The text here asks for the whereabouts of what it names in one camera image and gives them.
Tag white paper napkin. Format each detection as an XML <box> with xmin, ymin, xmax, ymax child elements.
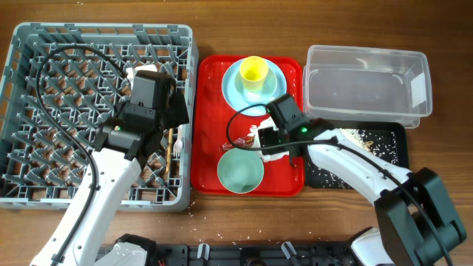
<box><xmin>247</xmin><ymin>117</ymin><xmax>289</xmax><ymax>163</ymax></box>

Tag wooden chopstick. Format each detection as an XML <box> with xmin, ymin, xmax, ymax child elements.
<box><xmin>166</xmin><ymin>128</ymin><xmax>174</xmax><ymax>173</ymax></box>

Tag white plastic fork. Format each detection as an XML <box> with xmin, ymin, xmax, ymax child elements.
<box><xmin>173</xmin><ymin>125</ymin><xmax>184</xmax><ymax>158</ymax></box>

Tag red snack wrapper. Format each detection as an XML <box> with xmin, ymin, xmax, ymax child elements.
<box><xmin>220</xmin><ymin>135</ymin><xmax>255</xmax><ymax>152</ymax></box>

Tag green bowl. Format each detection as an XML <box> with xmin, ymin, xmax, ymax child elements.
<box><xmin>217</xmin><ymin>149</ymin><xmax>265</xmax><ymax>194</ymax></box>

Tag yellow plastic cup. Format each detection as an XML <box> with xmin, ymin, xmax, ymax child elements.
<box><xmin>239</xmin><ymin>56</ymin><xmax>269</xmax><ymax>92</ymax></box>

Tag rice and food scraps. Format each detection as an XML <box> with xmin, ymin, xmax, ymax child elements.
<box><xmin>305</xmin><ymin>129</ymin><xmax>399</xmax><ymax>189</ymax></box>

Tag light blue bowl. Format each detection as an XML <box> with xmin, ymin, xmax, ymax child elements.
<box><xmin>234</xmin><ymin>69</ymin><xmax>277</xmax><ymax>103</ymax></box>

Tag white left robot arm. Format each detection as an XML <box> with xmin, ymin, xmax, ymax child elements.
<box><xmin>32</xmin><ymin>66</ymin><xmax>189</xmax><ymax>265</ymax></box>

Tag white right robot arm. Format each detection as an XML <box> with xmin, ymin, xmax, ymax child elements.
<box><xmin>260</xmin><ymin>95</ymin><xmax>466</xmax><ymax>265</ymax></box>

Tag grey dishwasher rack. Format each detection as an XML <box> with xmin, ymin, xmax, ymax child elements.
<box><xmin>1</xmin><ymin>22</ymin><xmax>199</xmax><ymax>210</ymax></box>

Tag black waste tray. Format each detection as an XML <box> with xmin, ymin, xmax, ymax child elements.
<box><xmin>303</xmin><ymin>118</ymin><xmax>412</xmax><ymax>191</ymax></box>

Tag red plastic tray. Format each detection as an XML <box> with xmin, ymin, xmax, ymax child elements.
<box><xmin>191</xmin><ymin>55</ymin><xmax>304</xmax><ymax>197</ymax></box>

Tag clear plastic bin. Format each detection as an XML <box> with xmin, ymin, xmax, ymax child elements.
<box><xmin>302</xmin><ymin>45</ymin><xmax>433</xmax><ymax>129</ymax></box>

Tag light blue plate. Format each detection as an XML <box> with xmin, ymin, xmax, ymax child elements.
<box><xmin>222</xmin><ymin>59</ymin><xmax>287</xmax><ymax>111</ymax></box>

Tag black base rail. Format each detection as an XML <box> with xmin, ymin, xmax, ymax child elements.
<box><xmin>95</xmin><ymin>233</ymin><xmax>355</xmax><ymax>266</ymax></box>

